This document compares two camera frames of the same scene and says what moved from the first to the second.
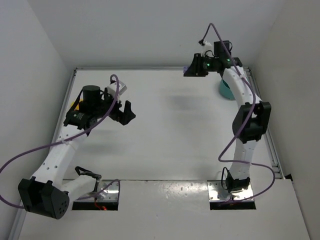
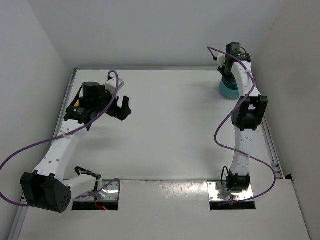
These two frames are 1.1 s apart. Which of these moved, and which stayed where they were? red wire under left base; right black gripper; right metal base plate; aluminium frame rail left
Moved: right black gripper
Stayed: right metal base plate; aluminium frame rail left; red wire under left base
